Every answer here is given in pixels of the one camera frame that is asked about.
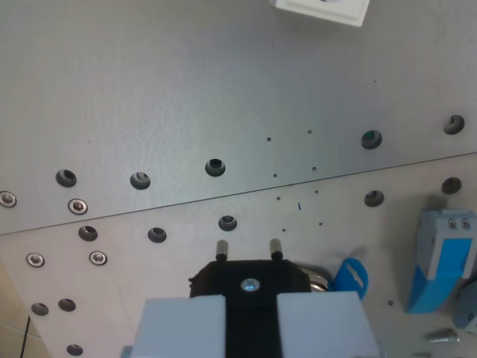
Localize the blue round slotted knob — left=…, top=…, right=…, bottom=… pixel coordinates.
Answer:
left=329, top=257, right=370, bottom=301

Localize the white wall socket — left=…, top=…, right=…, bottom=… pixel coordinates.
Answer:
left=268, top=0, right=370, bottom=28

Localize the blue and grey holder block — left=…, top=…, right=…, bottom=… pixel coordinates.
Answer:
left=405, top=207, right=477, bottom=315

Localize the black two-pin power plug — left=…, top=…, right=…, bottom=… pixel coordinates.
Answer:
left=188, top=238, right=312, bottom=358

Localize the thin black cable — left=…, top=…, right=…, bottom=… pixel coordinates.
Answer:
left=20, top=315, right=31, bottom=358

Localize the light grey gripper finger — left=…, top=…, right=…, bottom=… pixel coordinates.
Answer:
left=276, top=291, right=382, bottom=358
left=119, top=295, right=228, bottom=358

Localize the grey plastic part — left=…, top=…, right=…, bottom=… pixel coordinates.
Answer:
left=451, top=277, right=477, bottom=330

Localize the loose silver bolt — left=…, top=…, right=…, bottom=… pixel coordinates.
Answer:
left=423, top=327, right=460, bottom=346

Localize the silver metal disc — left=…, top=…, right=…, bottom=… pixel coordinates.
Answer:
left=300, top=266, right=333, bottom=294

